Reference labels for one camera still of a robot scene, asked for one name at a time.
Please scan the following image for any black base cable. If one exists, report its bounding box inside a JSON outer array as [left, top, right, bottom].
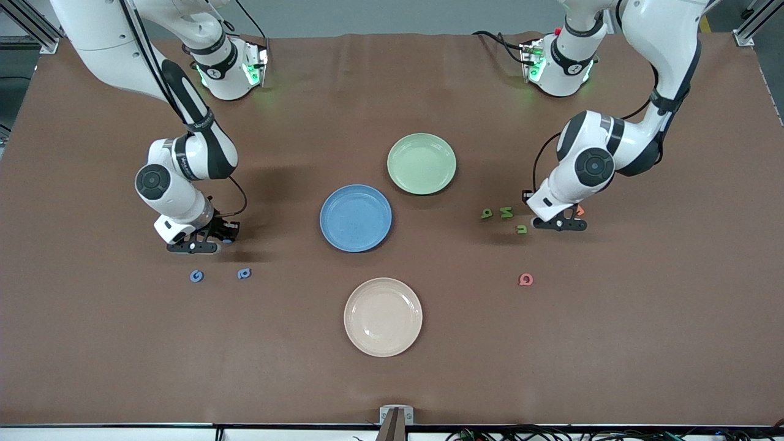
[[472, 29, 529, 66], [235, 0, 268, 41]]

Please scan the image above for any black right base cable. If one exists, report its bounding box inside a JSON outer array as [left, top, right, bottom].
[[235, 0, 268, 41]]

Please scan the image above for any black left base cable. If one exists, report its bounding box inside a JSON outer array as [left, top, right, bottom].
[[472, 29, 529, 66]]

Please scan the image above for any blue plate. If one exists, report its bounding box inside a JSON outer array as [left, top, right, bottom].
[[319, 184, 393, 253]]

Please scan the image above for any green plate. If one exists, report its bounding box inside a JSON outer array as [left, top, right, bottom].
[[386, 132, 458, 196]]

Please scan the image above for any aluminium frame profile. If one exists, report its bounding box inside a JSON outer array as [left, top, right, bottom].
[[732, 0, 784, 47], [0, 0, 62, 53]]

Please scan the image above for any brown table cover sheet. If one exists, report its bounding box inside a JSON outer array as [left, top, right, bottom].
[[0, 32, 784, 428]]

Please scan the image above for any beige plate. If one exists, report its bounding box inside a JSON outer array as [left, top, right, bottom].
[[343, 277, 423, 358]]

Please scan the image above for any tangled cable bundle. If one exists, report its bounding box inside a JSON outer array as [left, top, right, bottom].
[[446, 424, 784, 441]]

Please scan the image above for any dark camera mount post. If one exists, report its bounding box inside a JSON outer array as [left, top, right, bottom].
[[375, 409, 407, 441]]

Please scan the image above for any grey metal bracket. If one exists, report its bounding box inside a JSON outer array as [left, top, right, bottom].
[[379, 405, 415, 425]]

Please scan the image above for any white table edge rail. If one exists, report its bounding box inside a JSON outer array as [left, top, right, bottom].
[[0, 424, 784, 441]]

